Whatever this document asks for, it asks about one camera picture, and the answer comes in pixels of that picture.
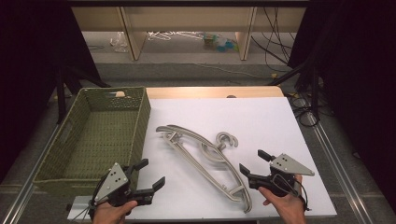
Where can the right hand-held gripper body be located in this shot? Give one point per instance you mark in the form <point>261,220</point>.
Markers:
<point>286,165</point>

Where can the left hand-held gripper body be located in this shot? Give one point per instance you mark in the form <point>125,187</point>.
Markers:
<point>113,182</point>

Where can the green woven basket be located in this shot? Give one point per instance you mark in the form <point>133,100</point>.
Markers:
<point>102,140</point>

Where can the person's left hand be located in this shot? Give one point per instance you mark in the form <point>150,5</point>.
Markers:
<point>109,214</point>

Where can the person's right hand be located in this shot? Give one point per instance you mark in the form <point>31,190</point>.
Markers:
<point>289,208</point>

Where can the white table mat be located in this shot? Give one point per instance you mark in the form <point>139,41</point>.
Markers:
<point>249,118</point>

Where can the black metal stand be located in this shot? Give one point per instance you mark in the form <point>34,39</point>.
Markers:
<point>314,93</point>
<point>60,93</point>

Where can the black curtain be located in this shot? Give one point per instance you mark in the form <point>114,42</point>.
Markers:
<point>31,62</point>
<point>358,77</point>

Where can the colourful plastic toys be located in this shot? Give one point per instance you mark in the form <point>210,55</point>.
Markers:
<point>221,43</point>

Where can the clear plastic bag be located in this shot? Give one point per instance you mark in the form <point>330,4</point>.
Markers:
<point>119,42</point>

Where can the beige wooden bench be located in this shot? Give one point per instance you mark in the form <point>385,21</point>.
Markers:
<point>186,18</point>

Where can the aluminium floor rail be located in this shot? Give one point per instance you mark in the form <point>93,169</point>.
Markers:
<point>18,199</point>
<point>339,168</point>

